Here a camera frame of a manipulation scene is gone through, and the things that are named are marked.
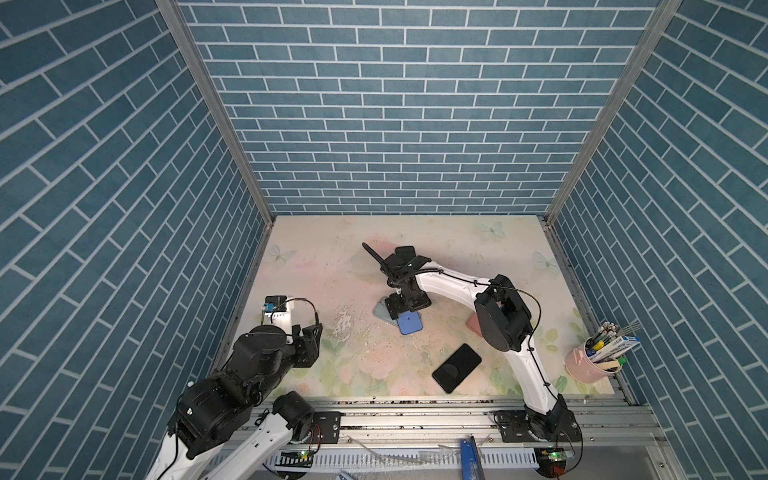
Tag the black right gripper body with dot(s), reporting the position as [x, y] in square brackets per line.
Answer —
[400, 303]

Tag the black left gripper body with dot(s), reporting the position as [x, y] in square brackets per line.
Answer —
[306, 350]

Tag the blue smartphone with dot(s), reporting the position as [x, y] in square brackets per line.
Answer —
[409, 323]

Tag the sage green phone case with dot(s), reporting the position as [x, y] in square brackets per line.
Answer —
[381, 312]

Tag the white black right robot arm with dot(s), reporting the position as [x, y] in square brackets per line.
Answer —
[505, 324]

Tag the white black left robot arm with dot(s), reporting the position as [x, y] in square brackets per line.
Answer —
[210, 411]

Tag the dusty pink phone case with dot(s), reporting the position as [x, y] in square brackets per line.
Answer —
[474, 325]

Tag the black smartphone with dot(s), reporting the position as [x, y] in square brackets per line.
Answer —
[456, 368]

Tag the pink pen cup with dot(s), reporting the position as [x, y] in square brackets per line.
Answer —
[582, 369]

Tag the blue white box in cup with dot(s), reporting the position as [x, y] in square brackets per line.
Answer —
[615, 348]

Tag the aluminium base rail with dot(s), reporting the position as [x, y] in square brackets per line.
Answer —
[419, 432]

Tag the aluminium frame post left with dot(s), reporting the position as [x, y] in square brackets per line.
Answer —
[173, 17]

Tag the aluminium frame post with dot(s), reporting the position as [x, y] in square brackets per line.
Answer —
[173, 17]
[657, 25]

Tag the aluminium frame post right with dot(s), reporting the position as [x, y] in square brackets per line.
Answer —
[657, 25]

